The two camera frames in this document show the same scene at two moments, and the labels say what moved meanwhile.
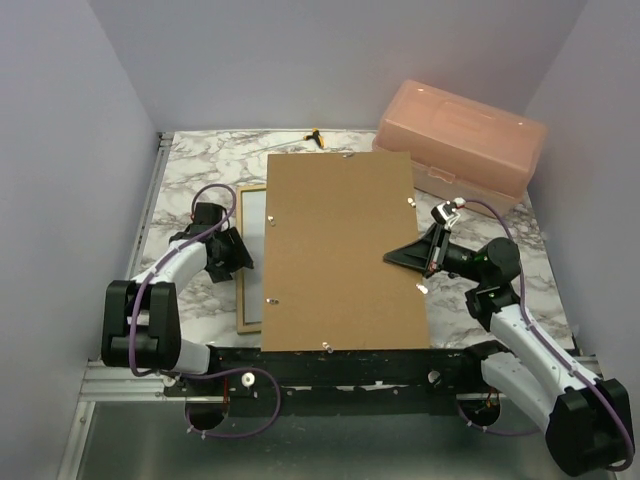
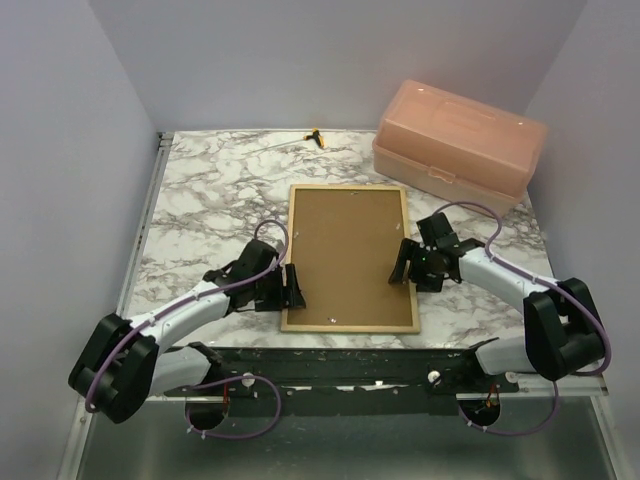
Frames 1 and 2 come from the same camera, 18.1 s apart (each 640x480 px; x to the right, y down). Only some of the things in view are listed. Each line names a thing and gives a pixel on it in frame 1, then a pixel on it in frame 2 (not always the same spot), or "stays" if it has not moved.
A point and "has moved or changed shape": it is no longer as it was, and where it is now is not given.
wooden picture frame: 241,327 -> 343,241
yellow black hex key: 316,136 stays
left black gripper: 238,259 -> 293,297
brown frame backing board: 332,219 has moved or changed shape
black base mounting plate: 340,383 stays
